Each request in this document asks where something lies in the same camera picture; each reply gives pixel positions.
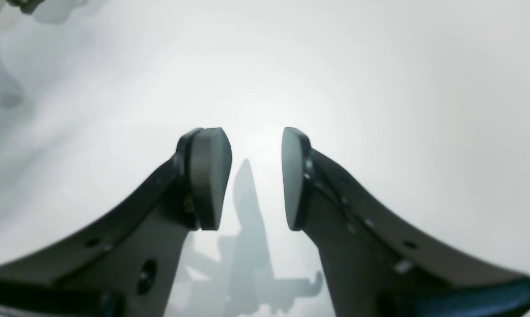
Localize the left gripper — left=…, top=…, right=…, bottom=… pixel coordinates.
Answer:
left=7, top=0, right=44, bottom=15

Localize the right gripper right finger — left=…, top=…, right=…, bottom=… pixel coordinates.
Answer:
left=281, top=128, right=530, bottom=317

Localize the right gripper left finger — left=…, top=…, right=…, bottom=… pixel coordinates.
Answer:
left=0, top=128, right=232, bottom=317

